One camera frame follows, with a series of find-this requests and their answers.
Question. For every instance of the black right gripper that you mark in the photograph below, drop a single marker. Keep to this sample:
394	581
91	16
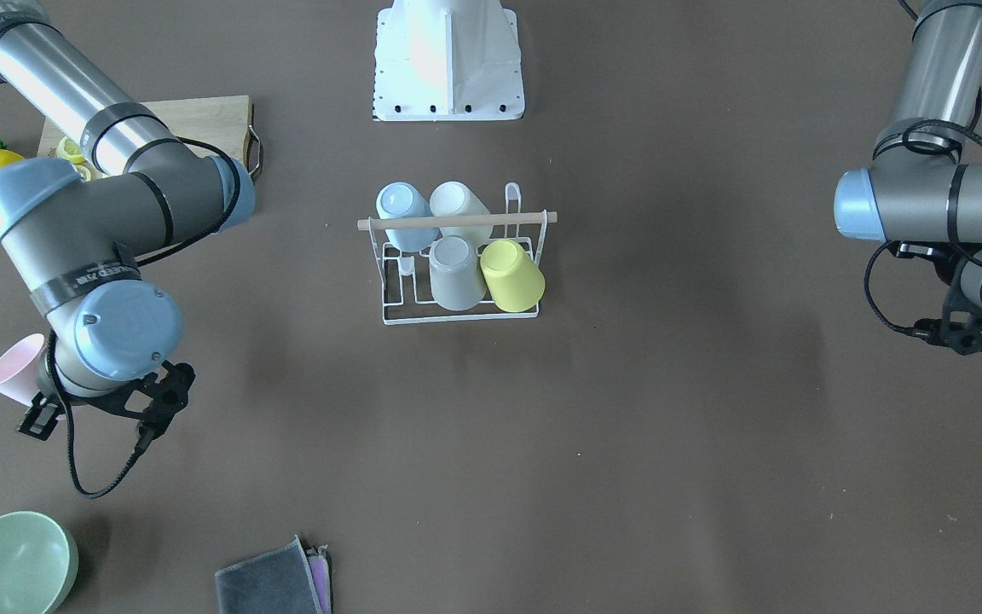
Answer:
39	419

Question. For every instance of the pink plastic cup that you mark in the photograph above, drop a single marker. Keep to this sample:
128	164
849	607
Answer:
19	369

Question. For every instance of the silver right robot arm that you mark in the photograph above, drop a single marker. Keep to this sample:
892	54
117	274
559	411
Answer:
79	246

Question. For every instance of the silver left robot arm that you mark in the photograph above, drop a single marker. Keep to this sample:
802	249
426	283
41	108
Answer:
922	196

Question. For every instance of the light blue plastic cup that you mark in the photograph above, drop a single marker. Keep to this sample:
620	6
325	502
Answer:
399	201

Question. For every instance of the grey plastic cup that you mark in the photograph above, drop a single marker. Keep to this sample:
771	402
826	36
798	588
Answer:
456	280

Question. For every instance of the white plastic cup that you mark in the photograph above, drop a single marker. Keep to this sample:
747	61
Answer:
452	199

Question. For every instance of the yellow plastic cup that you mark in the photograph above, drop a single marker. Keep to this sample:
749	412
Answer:
513	279

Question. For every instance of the green ceramic bowl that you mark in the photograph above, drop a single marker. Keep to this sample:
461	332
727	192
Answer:
38	563

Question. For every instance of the grey folded cloth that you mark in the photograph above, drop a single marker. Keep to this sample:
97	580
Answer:
290	579

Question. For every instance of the wooden cutting board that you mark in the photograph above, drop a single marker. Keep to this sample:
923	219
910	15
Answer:
224	121

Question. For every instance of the white wire cup rack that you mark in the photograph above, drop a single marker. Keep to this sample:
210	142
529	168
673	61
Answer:
404	278

